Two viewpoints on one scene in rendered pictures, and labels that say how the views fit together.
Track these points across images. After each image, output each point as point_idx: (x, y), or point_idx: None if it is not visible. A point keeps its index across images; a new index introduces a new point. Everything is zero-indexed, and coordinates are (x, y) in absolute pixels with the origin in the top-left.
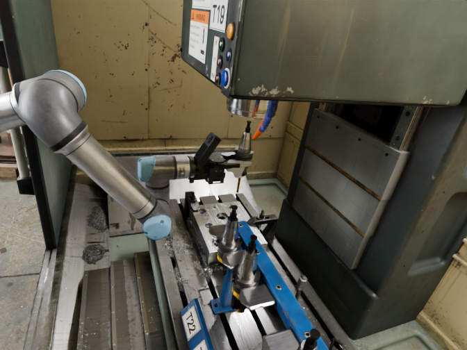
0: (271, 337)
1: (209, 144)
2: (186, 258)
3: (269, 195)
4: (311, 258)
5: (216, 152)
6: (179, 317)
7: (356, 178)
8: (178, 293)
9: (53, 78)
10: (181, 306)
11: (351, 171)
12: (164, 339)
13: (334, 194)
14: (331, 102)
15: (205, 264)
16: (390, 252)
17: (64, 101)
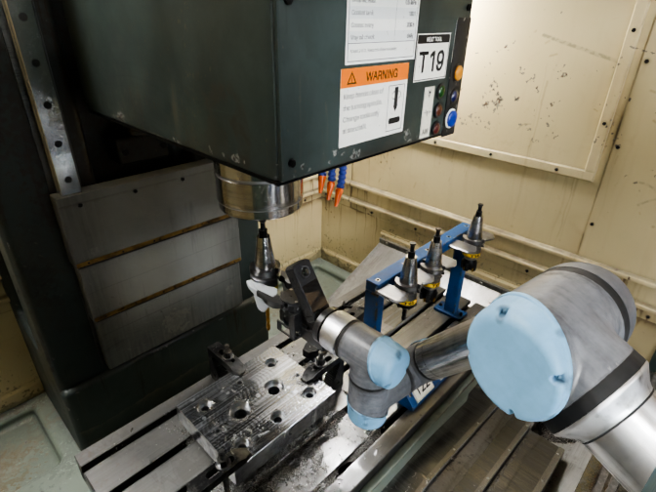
0: (465, 249)
1: (314, 273)
2: (329, 451)
3: None
4: (187, 366)
5: (273, 301)
6: (416, 411)
7: (204, 220)
8: (389, 429)
9: (571, 274)
10: (403, 417)
11: (192, 219)
12: (417, 459)
13: (182, 266)
14: None
15: (323, 425)
16: (255, 247)
17: (560, 266)
